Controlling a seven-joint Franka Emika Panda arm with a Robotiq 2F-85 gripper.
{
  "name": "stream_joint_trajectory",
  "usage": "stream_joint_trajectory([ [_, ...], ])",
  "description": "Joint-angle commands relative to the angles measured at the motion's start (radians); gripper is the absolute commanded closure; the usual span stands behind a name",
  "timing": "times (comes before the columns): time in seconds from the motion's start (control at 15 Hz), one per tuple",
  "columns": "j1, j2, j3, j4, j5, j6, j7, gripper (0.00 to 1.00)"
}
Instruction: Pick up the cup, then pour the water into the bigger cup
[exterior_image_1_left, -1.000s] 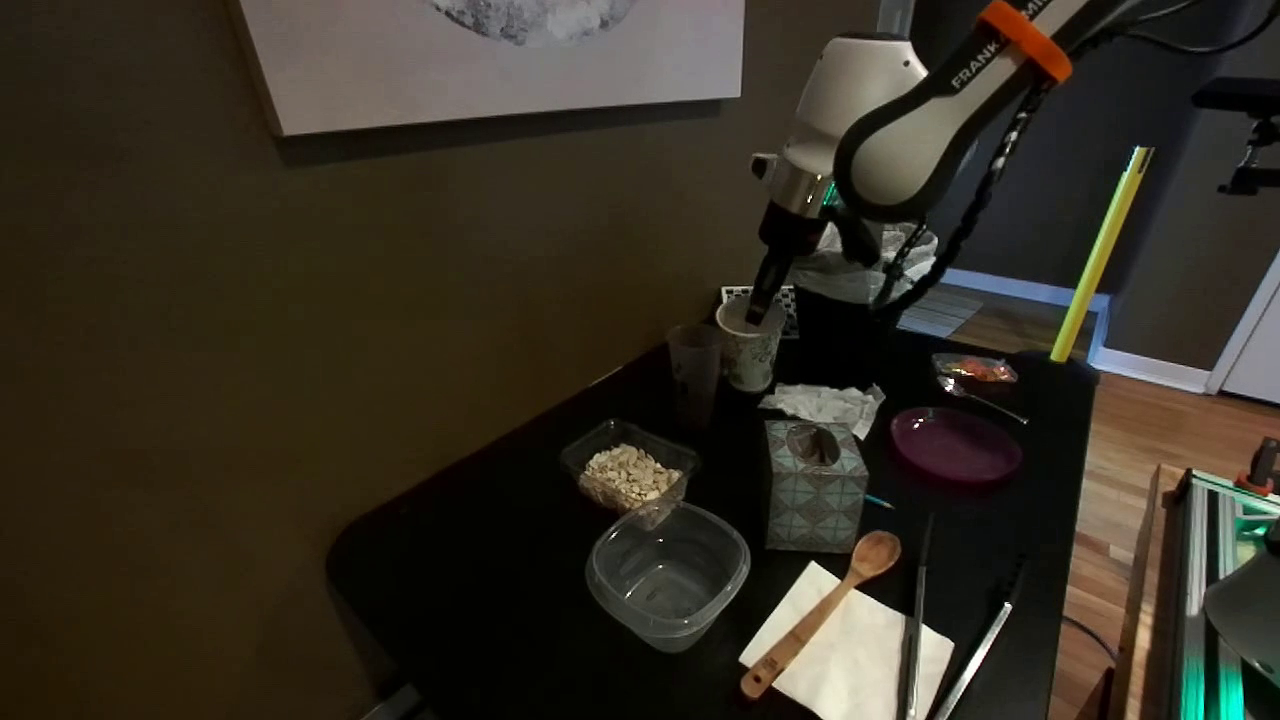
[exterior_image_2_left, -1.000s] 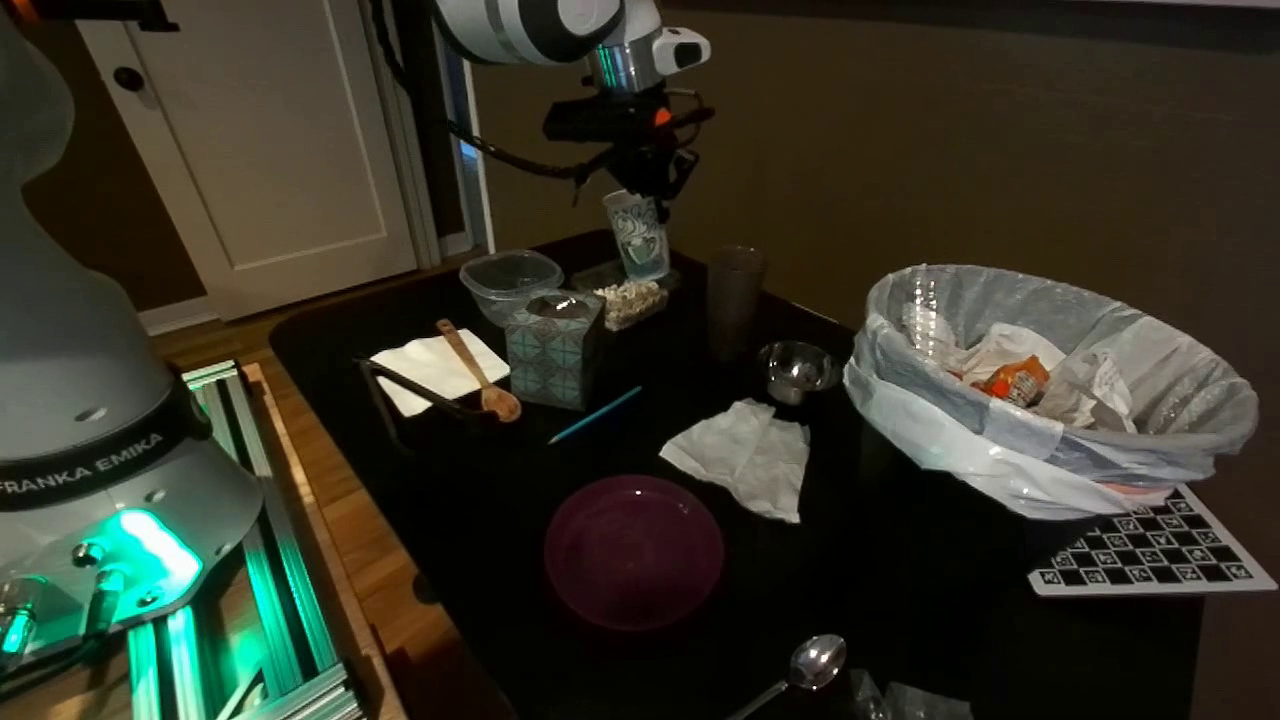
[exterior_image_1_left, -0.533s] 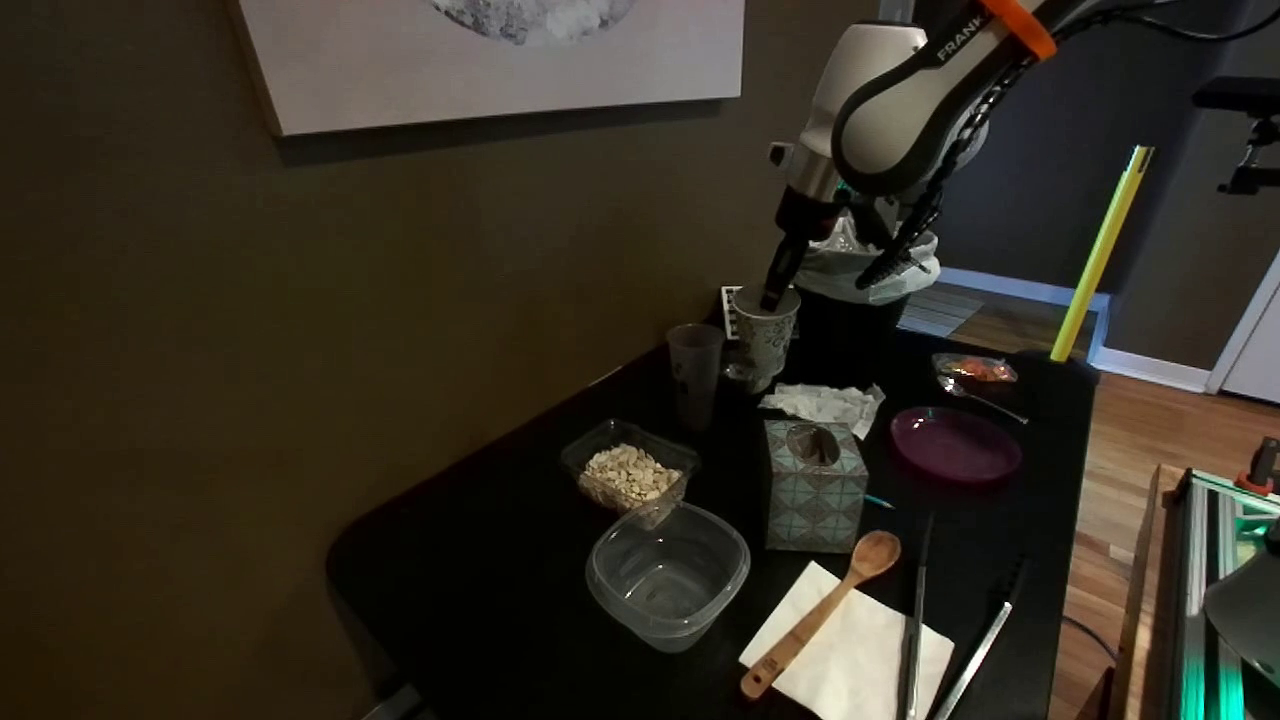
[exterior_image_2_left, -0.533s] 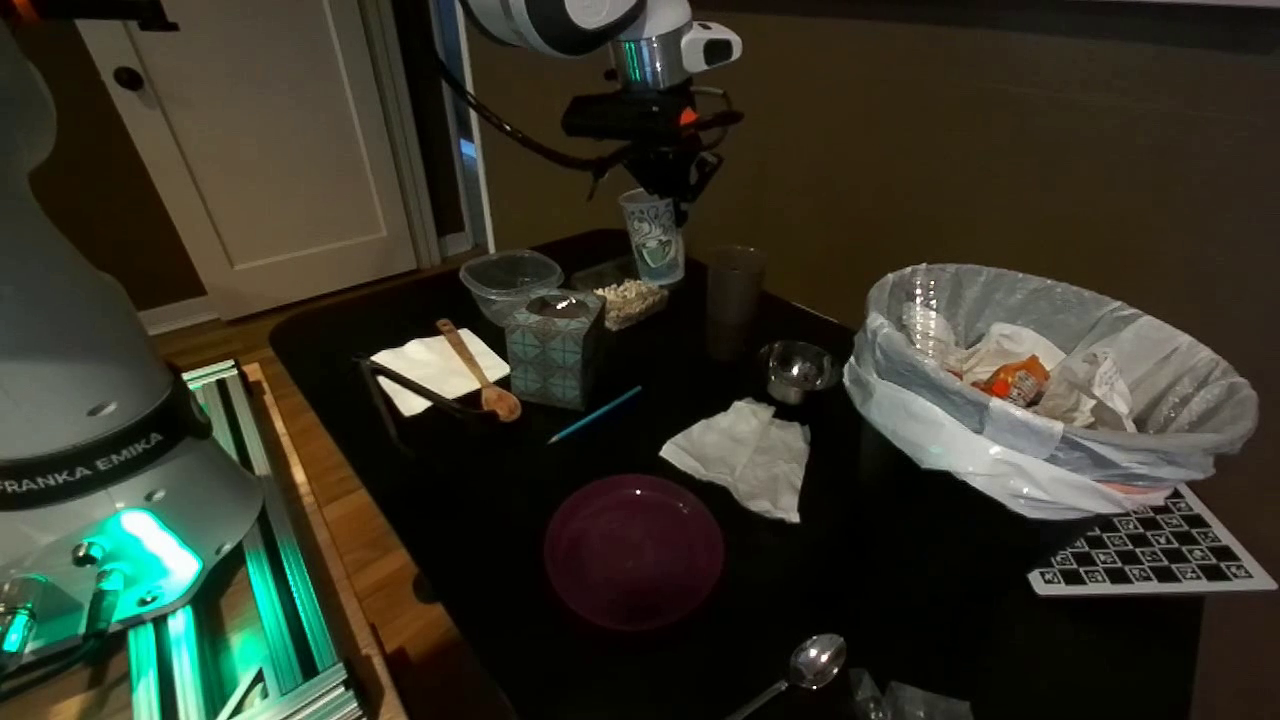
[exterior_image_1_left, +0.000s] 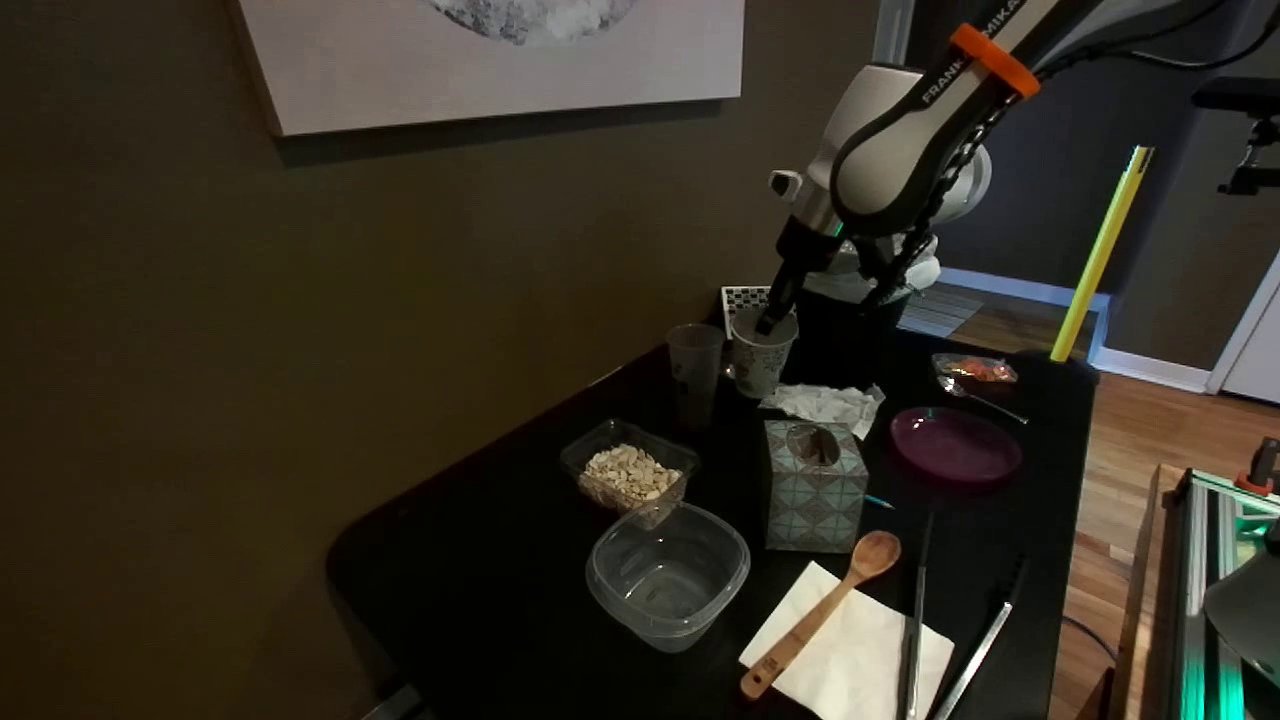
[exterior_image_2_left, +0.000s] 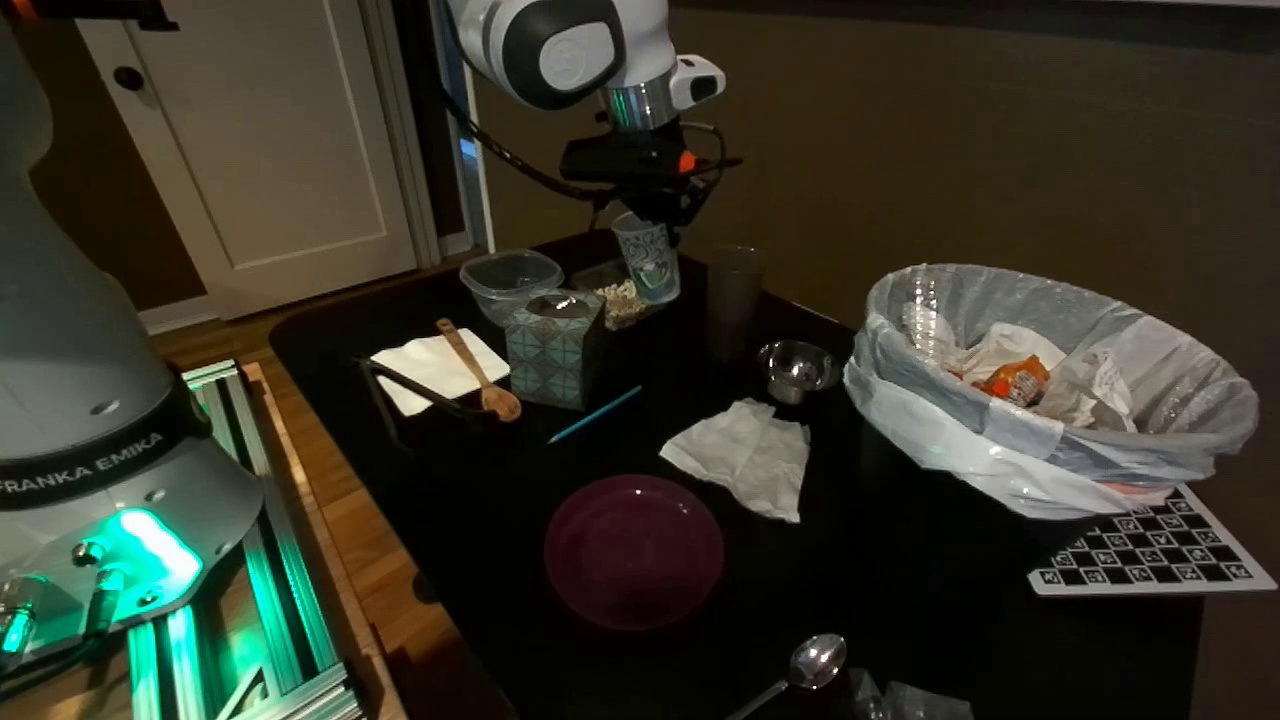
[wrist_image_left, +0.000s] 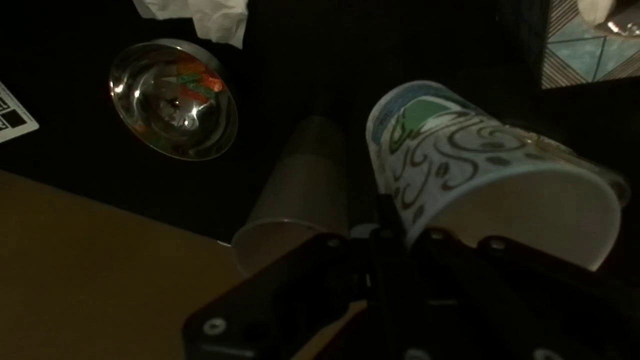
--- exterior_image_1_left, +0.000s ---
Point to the tall dark plastic cup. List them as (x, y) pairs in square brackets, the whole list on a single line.
[(693, 360)]

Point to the clear container with food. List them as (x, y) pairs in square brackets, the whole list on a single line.
[(629, 470)]

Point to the yellow green stick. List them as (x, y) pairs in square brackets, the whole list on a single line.
[(1100, 251)]

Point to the metal spoon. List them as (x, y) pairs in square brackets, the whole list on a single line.
[(955, 386)]

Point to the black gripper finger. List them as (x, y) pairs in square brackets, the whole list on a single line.
[(783, 299)]

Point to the crinkled plastic wrapper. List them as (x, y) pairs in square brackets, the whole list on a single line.
[(974, 364)]

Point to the empty clear plastic container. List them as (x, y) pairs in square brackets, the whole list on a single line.
[(671, 576)]

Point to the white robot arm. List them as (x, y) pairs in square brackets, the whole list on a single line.
[(900, 138)]

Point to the purple plate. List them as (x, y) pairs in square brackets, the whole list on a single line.
[(955, 446)]

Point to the checkerboard calibration board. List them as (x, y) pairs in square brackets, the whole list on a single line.
[(740, 305)]

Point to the crumpled white tissue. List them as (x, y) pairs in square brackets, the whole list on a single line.
[(831, 406)]

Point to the patterned paper cup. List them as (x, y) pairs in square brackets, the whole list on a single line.
[(757, 357)]

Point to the aluminium frame stand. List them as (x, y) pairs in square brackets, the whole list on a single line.
[(1211, 529)]

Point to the wall picture canvas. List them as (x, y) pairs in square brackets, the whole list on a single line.
[(351, 66)]

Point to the white paper napkin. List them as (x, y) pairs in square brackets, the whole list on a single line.
[(849, 670)]

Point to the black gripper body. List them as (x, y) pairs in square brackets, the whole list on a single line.
[(852, 269)]

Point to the white door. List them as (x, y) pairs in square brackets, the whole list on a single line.
[(1251, 360)]

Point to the wooden spoon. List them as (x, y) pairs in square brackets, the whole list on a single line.
[(873, 553)]

